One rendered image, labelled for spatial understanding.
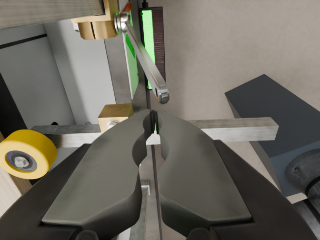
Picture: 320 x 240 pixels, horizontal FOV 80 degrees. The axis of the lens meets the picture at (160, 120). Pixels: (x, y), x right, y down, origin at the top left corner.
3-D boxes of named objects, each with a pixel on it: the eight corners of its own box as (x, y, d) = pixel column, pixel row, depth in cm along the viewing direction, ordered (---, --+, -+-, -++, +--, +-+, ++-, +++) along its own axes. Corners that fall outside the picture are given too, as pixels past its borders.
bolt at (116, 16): (139, -5, 35) (128, 14, 23) (140, 11, 36) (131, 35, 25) (128, -4, 35) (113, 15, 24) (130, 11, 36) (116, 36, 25)
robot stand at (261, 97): (264, 73, 114) (347, 130, 63) (274, 106, 125) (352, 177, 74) (224, 93, 121) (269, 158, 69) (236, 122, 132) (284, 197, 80)
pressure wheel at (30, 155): (43, 99, 36) (-1, 134, 27) (82, 122, 39) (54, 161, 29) (28, 126, 40) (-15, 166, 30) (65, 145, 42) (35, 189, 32)
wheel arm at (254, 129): (268, 113, 35) (281, 126, 32) (264, 129, 37) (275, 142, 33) (36, 123, 37) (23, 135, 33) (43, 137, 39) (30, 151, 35)
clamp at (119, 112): (135, 102, 35) (131, 116, 30) (143, 159, 41) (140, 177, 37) (101, 104, 35) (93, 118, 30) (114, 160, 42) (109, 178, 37)
